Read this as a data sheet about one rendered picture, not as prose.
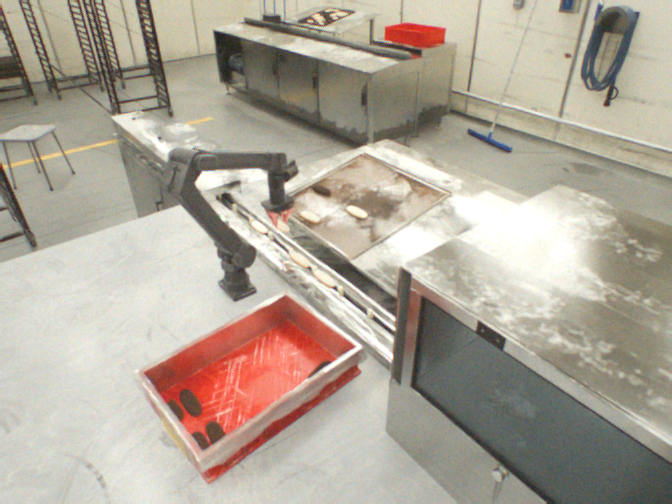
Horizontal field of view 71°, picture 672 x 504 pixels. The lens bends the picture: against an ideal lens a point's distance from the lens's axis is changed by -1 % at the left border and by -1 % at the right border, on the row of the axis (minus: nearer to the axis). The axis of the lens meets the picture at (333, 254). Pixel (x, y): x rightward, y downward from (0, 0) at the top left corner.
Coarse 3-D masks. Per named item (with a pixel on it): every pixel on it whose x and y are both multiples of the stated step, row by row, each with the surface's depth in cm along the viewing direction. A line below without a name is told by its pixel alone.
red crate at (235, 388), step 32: (288, 320) 145; (256, 352) 134; (288, 352) 134; (320, 352) 133; (192, 384) 125; (224, 384) 124; (256, 384) 124; (288, 384) 124; (192, 416) 116; (224, 416) 116; (288, 416) 113; (256, 448) 108
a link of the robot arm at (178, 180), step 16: (176, 160) 122; (192, 160) 120; (176, 176) 120; (192, 176) 121; (176, 192) 120; (192, 192) 123; (192, 208) 126; (208, 208) 132; (208, 224) 133; (224, 224) 140; (224, 240) 142; (240, 240) 147; (240, 256) 147; (256, 256) 154
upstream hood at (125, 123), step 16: (128, 128) 261; (144, 128) 260; (160, 128) 260; (144, 144) 241; (160, 144) 240; (176, 144) 240; (160, 160) 228; (208, 176) 208; (224, 176) 207; (208, 192) 198; (224, 192) 203; (240, 192) 209
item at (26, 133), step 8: (16, 128) 403; (24, 128) 404; (32, 128) 404; (40, 128) 403; (48, 128) 402; (0, 136) 387; (8, 136) 388; (16, 136) 388; (24, 136) 388; (32, 136) 387; (40, 136) 389; (32, 144) 386; (32, 152) 423; (64, 152) 420; (8, 160) 396; (40, 160) 392; (72, 168) 430; (48, 184) 402
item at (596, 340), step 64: (576, 192) 108; (448, 256) 87; (512, 256) 87; (576, 256) 87; (640, 256) 86; (512, 320) 73; (576, 320) 73; (640, 320) 72; (576, 384) 63; (640, 384) 62; (448, 448) 94
